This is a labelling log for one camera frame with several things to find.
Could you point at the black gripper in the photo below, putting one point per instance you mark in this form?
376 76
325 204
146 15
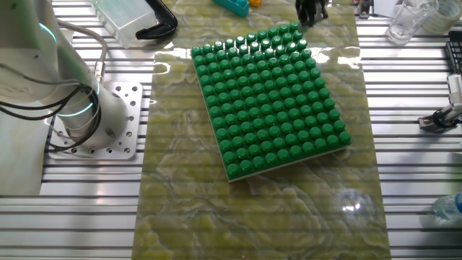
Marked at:
311 3

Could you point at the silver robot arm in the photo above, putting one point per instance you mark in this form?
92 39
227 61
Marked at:
108 119

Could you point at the yellow four-stud block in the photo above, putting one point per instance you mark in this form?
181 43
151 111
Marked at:
255 2

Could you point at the clear plastic cup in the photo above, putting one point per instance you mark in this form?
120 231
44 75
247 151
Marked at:
411 20

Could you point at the green studded baseplate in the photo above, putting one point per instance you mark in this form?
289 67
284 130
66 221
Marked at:
270 119

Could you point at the clear tape roll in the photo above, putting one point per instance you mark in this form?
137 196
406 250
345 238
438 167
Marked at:
445 16

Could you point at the black keyboard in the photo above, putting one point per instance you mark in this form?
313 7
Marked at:
455 50

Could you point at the black C-clamp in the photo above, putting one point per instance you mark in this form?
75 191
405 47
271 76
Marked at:
167 23

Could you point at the translucent plastic box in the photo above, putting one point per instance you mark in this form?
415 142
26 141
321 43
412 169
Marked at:
124 20

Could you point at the green marble pattern mat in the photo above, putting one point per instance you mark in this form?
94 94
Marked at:
216 216

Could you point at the plastic water bottle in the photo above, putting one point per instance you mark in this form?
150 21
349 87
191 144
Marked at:
449 207

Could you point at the camera mount clamp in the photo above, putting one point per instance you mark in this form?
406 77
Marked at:
433 122
364 9

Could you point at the gray depth camera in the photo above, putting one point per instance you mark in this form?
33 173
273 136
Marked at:
455 90

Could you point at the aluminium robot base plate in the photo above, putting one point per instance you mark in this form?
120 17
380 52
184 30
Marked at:
126 144

